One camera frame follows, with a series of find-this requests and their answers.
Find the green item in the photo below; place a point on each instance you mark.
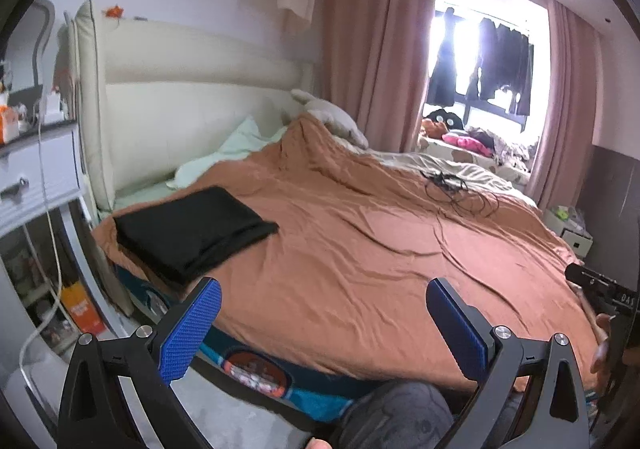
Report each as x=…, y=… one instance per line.
x=562, y=214

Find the grey fluffy rug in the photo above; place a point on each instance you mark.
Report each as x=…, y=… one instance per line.
x=260, y=411

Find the orange paper bag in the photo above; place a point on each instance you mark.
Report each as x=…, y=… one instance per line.
x=82, y=311

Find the grey plush toy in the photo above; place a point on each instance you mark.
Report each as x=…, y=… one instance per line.
x=335, y=116

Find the person's right hand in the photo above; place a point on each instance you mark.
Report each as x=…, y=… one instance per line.
x=605, y=344

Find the person's left hand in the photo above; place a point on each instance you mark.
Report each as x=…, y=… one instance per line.
x=317, y=444

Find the dark purple hanging clothes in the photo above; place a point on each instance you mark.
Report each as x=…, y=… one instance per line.
x=505, y=64

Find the cream duvet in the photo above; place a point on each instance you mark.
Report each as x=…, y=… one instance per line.
x=450, y=164

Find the pink curtain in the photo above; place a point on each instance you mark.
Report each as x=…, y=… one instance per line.
x=375, y=44
x=565, y=104

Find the pink cushion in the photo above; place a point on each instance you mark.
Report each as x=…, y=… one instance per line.
x=467, y=141

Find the cream padded headboard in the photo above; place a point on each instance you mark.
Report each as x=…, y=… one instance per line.
x=175, y=94

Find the orange box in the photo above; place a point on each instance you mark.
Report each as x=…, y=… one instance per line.
x=9, y=126

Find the orange plush toy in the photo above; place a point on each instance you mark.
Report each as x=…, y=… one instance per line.
x=434, y=129

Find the white nightstand drawer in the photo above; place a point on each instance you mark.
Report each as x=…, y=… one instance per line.
x=40, y=169

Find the dark hanging jacket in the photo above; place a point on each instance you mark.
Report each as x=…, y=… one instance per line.
x=445, y=69

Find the orange blanket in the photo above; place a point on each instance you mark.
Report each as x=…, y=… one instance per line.
x=375, y=254

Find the teal printed bed sheet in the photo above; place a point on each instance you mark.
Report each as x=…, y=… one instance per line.
x=310, y=394

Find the black shirt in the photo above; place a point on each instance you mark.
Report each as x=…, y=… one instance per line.
x=190, y=229

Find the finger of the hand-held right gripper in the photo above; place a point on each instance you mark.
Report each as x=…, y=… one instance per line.
x=580, y=275

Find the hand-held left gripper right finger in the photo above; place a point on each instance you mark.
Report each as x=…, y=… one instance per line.
x=457, y=329

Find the light green pillow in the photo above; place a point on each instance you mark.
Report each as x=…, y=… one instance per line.
x=235, y=146

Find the pile of mixed clothes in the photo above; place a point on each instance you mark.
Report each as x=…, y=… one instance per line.
x=510, y=149

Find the person's grey patterned pants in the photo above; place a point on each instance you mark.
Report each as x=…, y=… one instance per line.
x=400, y=419

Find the white nightstand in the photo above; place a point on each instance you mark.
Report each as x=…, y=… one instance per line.
x=570, y=236

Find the small orange toy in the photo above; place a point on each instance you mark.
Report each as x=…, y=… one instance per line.
x=112, y=11

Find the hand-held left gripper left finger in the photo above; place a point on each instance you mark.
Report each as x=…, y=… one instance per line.
x=190, y=329

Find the black plush toy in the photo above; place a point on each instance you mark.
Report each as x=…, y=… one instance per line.
x=445, y=116

